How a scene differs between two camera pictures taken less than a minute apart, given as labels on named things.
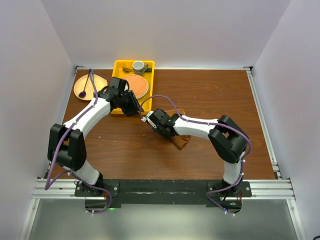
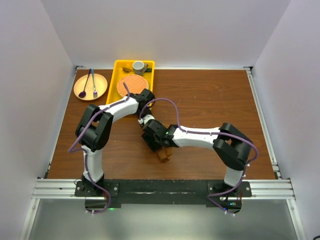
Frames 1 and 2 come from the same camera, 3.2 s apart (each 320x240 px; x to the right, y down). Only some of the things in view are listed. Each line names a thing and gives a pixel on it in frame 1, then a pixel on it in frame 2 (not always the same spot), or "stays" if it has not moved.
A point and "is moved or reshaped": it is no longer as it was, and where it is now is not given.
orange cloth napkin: x=180 y=140 is moved or reshaped
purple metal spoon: x=83 y=93 stays
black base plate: x=101 y=195 stays
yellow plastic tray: x=124 y=68 stays
